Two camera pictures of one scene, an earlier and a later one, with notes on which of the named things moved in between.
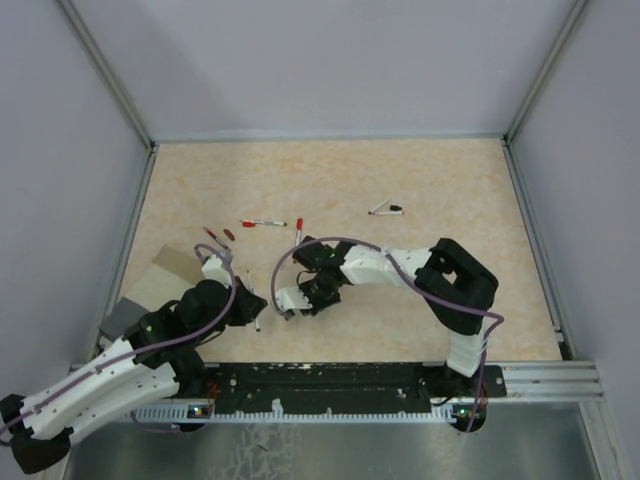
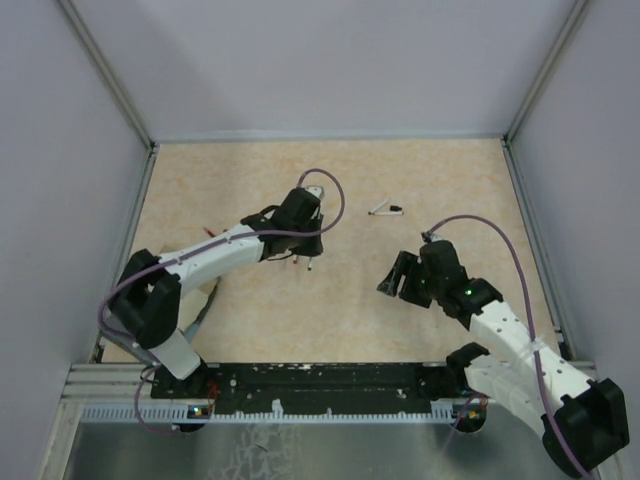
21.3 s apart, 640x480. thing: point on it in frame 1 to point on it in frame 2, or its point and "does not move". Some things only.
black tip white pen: [378, 206] does not move
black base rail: [339, 384] does not move
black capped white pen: [394, 210] does not move
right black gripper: [317, 306] to [407, 263]
